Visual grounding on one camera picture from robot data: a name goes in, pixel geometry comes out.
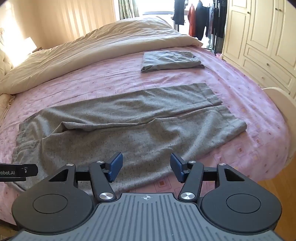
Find grey speckled pants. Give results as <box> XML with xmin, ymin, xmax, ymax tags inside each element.
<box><xmin>11</xmin><ymin>83</ymin><xmax>247</xmax><ymax>193</ymax></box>

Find beige pillow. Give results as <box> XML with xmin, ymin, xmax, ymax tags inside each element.
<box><xmin>0</xmin><ymin>50</ymin><xmax>14</xmax><ymax>123</ymax></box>

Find folded grey pants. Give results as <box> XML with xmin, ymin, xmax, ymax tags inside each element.
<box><xmin>141</xmin><ymin>50</ymin><xmax>205</xmax><ymax>73</ymax></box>

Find cream bed footboard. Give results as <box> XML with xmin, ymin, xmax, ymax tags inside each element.
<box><xmin>262</xmin><ymin>87</ymin><xmax>296</xmax><ymax>167</ymax></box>

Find white bedside lamp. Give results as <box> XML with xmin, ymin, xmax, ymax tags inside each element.
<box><xmin>22</xmin><ymin>37</ymin><xmax>37</xmax><ymax>54</ymax></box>

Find beige duvet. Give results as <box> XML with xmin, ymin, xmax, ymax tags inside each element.
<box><xmin>1</xmin><ymin>16</ymin><xmax>202</xmax><ymax>95</ymax></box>

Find cream wardrobe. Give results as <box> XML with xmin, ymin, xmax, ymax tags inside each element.
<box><xmin>221</xmin><ymin>0</ymin><xmax>295</xmax><ymax>98</ymax></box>

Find hanging dark clothes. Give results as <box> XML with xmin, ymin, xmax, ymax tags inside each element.
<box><xmin>172</xmin><ymin>1</ymin><xmax>227</xmax><ymax>55</ymax></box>

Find green curtain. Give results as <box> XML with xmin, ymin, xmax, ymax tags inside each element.
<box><xmin>118</xmin><ymin>0</ymin><xmax>139</xmax><ymax>20</ymax></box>

